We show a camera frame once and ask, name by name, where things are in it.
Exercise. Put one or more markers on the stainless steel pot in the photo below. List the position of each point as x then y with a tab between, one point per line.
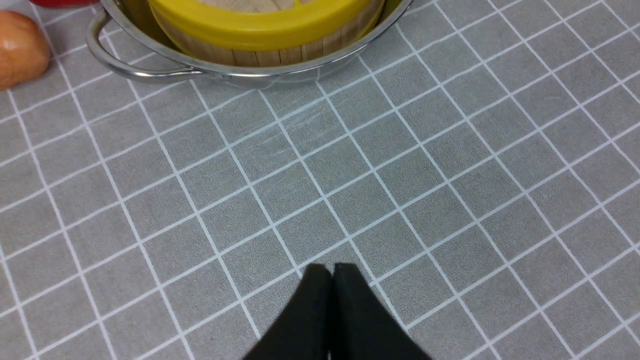
253	78

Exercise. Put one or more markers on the red bell pepper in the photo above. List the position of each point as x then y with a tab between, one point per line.
63	4

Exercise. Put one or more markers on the grey checked tablecloth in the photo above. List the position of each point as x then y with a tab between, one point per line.
479	163

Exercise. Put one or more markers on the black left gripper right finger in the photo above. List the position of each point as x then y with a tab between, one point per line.
360	327

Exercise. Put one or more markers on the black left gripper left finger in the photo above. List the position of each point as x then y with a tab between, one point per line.
299	332

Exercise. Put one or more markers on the yellow-rimmed woven bamboo lid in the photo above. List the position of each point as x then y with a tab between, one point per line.
287	28

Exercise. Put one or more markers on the brown potato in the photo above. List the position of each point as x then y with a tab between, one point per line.
24	51

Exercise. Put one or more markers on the yellow-rimmed bamboo steamer basket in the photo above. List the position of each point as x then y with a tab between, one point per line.
332	43

